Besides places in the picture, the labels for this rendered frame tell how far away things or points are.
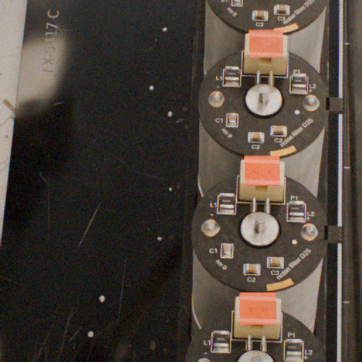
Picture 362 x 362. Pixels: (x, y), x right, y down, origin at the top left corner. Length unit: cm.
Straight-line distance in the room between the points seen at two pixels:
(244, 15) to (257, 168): 4
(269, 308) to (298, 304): 2
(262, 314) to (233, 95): 5
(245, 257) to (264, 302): 1
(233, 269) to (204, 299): 2
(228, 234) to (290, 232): 1
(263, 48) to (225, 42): 2
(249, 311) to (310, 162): 4
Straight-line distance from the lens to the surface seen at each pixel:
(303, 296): 35
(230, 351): 33
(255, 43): 36
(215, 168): 36
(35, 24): 43
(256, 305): 33
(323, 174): 40
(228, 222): 34
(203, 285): 35
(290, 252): 34
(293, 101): 36
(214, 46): 38
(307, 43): 38
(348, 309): 34
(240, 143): 35
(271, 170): 34
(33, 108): 42
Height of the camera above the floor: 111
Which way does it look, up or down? 60 degrees down
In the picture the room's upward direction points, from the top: straight up
